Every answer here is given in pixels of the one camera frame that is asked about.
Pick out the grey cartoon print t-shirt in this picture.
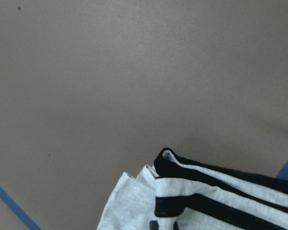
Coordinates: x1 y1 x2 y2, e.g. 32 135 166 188
97 148 288 230

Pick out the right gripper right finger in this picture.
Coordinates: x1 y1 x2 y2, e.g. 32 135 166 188
173 221 179 230

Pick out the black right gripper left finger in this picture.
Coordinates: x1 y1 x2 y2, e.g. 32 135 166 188
149 220 159 230

